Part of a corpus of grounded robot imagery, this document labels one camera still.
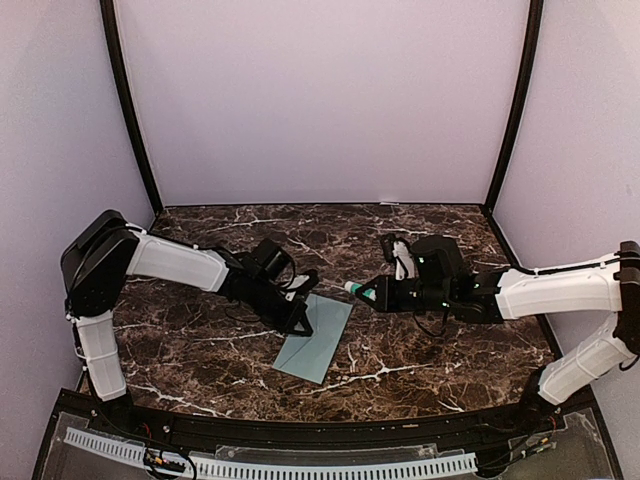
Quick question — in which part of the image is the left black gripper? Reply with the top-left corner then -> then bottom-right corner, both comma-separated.
246,278 -> 313,336

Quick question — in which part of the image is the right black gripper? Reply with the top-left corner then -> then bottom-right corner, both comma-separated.
356,273 -> 453,313

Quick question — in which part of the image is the small glue stick bottle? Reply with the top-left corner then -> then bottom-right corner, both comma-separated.
344,281 -> 362,295

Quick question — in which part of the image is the light blue envelope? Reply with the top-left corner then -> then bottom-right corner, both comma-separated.
272,294 -> 353,385

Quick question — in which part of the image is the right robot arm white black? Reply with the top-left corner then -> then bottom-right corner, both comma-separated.
344,234 -> 639,434

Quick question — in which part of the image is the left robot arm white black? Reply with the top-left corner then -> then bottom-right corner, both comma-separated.
60,210 -> 319,436

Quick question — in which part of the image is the black front table rail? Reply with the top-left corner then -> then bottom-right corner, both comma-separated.
78,396 -> 552,451

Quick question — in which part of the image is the white slotted cable duct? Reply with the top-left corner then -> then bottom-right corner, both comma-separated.
64,427 -> 477,480

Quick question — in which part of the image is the right black frame post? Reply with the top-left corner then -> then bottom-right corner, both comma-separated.
483,0 -> 544,217

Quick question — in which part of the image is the black frame post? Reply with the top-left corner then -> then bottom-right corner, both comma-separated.
99,0 -> 164,216
483,0 -> 544,217

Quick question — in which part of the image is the left black frame post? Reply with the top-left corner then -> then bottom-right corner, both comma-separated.
99,0 -> 164,216

